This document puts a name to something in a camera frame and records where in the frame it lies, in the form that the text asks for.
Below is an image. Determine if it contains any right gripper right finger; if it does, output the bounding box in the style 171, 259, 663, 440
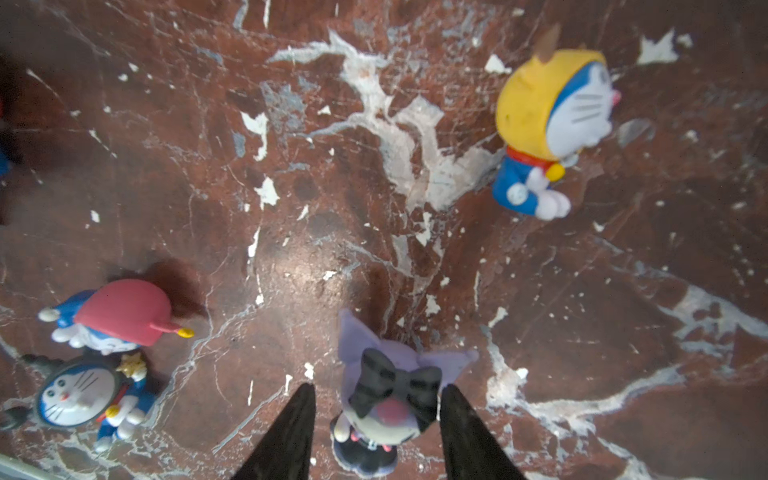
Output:
440, 384, 525, 480

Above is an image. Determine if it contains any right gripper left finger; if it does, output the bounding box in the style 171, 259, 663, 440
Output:
231, 383, 316, 480

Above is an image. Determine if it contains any black eared kuromi figure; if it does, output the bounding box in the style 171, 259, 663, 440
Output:
330, 309, 479, 479

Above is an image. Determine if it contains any yellow doraemon figure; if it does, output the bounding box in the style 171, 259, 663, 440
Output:
492, 24, 621, 221

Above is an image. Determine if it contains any small dark figure front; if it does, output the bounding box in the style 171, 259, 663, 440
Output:
1, 350, 157, 453

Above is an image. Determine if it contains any pink hat doraemon figure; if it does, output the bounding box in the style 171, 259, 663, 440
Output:
37, 279, 195, 355

